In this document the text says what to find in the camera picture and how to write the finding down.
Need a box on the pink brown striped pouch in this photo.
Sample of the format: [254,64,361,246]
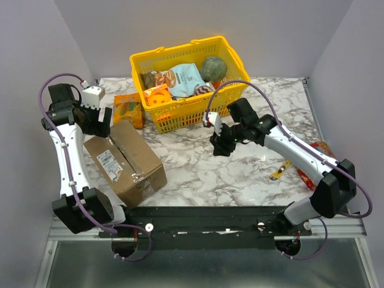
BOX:
[193,85,213,96]

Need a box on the yellow plastic shopping basket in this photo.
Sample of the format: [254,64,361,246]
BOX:
[130,36,250,133]

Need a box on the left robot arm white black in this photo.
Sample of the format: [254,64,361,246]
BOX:
[41,80,133,237]

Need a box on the aluminium rail frame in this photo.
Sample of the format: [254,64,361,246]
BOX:
[35,216,379,287]

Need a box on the green melon ball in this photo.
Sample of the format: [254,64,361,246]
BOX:
[201,56,227,82]

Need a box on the yellow utility knife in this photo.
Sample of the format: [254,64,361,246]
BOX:
[269,160,291,181]

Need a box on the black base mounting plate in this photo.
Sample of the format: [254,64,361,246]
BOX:
[111,206,312,250]

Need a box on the light blue chips bag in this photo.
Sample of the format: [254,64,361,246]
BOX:
[155,63,205,98]

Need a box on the orange toy box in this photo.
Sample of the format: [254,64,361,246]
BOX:
[143,84,172,106]

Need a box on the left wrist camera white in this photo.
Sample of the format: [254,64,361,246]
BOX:
[80,86,106,110]

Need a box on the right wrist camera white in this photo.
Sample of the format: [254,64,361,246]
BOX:
[203,112,223,136]

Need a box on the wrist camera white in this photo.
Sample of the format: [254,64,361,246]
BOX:
[203,112,223,136]
[80,86,106,110]

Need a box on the brown snack packet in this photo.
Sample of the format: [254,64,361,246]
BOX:
[140,71,157,89]

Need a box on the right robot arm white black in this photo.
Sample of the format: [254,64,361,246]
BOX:
[203,98,356,235]

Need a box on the orange snack bag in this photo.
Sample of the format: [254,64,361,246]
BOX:
[113,93,145,129]

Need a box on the red snack bag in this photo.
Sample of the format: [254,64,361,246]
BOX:
[296,142,337,191]

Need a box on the brown cardboard express box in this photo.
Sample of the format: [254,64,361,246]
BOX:
[85,120,167,208]

